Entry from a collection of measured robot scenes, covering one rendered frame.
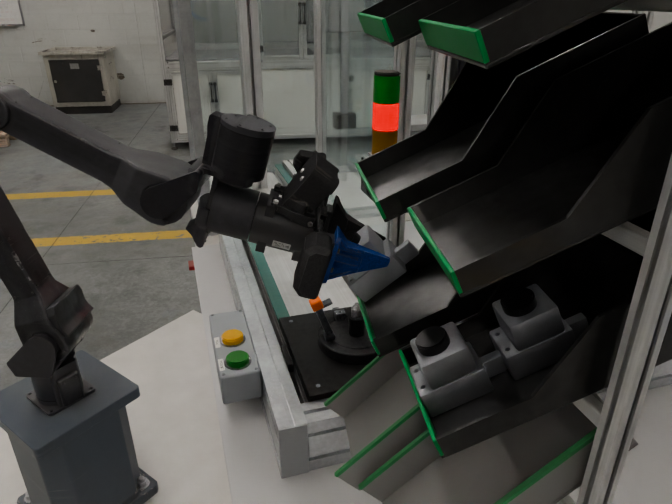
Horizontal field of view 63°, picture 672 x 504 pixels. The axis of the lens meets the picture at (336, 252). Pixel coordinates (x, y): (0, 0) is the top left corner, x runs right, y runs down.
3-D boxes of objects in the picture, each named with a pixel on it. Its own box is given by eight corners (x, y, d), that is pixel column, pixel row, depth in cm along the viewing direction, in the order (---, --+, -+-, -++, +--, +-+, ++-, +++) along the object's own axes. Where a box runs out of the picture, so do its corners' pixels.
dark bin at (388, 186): (384, 223, 53) (354, 156, 50) (362, 181, 65) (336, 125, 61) (659, 92, 51) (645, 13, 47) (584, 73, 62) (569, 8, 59)
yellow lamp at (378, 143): (376, 158, 104) (377, 132, 102) (367, 151, 108) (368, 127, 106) (401, 156, 105) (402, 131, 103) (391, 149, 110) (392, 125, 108)
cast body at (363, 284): (364, 303, 64) (324, 265, 61) (363, 283, 67) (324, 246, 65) (421, 261, 61) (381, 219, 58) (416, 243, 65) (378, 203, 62)
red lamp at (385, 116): (377, 132, 102) (378, 105, 100) (368, 126, 106) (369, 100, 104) (402, 130, 103) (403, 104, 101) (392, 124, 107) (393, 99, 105)
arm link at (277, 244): (235, 283, 54) (249, 230, 51) (258, 206, 70) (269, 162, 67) (316, 303, 55) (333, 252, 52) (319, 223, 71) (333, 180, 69)
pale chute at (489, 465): (408, 610, 55) (379, 594, 53) (382, 500, 67) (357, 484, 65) (640, 444, 49) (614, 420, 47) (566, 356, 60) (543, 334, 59)
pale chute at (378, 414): (359, 492, 68) (334, 476, 66) (345, 417, 80) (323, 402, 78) (537, 349, 61) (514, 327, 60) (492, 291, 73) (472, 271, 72)
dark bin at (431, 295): (379, 358, 60) (351, 307, 57) (360, 298, 71) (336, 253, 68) (620, 248, 57) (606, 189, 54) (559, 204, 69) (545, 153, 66)
